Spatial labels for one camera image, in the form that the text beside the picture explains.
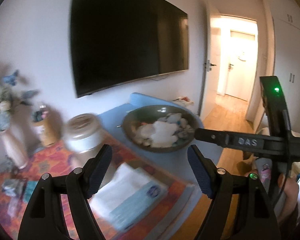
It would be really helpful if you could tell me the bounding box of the white plush toy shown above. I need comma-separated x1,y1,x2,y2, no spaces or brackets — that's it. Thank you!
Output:
133,113,194,148

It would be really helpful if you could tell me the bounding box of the person right hand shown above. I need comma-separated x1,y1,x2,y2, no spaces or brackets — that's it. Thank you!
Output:
237,158,299,225

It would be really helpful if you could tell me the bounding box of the white ribbed vase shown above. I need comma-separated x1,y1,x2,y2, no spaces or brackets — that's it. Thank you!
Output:
0,129,29,170

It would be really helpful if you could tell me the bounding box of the white tissue pack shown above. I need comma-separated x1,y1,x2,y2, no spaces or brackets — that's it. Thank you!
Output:
90,163,168,232

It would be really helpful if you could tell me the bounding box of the gold lidded canister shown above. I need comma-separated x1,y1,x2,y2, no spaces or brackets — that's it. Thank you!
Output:
63,113,116,181

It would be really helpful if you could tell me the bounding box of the cardboard pen holder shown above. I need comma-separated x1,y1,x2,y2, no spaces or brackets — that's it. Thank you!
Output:
32,104,59,147

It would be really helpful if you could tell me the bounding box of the white door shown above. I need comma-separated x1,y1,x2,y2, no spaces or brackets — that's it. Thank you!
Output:
200,15,258,120

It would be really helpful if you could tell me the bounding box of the white wardrobe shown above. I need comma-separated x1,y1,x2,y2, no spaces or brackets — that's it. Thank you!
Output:
263,0,300,133

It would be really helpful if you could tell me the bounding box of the blue table mat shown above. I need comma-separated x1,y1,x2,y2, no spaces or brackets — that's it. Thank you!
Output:
98,93,211,239

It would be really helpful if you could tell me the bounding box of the dark round tray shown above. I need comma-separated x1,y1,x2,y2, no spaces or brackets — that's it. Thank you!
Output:
122,105,203,153

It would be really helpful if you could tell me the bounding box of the wall mounted television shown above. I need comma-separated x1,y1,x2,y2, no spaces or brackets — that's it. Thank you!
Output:
70,0,189,98

